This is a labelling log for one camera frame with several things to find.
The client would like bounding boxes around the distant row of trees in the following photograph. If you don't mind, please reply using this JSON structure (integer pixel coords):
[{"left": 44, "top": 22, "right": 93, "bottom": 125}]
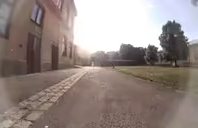
[{"left": 90, "top": 43, "right": 160, "bottom": 67}]

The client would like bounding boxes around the grey asphalt path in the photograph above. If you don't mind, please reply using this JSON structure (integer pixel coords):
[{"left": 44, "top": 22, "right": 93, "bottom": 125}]
[{"left": 30, "top": 66, "right": 198, "bottom": 128}]

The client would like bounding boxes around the grass lawn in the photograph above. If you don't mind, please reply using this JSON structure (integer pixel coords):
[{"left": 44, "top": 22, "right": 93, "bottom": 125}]
[{"left": 104, "top": 64, "right": 198, "bottom": 96}]

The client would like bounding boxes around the pale cobblestone strip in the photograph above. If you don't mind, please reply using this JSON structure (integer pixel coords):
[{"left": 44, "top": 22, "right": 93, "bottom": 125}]
[{"left": 0, "top": 69, "right": 88, "bottom": 128}]

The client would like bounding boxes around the dark tree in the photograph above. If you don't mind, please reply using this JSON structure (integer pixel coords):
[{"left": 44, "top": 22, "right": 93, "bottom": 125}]
[{"left": 158, "top": 19, "right": 190, "bottom": 68}]

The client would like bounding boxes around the brick building with dark doors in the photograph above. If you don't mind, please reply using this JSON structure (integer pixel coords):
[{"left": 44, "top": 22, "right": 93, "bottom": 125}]
[{"left": 0, "top": 0, "right": 79, "bottom": 80}]

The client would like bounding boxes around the paved sidewalk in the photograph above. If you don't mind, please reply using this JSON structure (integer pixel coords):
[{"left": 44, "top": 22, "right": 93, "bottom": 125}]
[{"left": 0, "top": 67, "right": 85, "bottom": 118}]

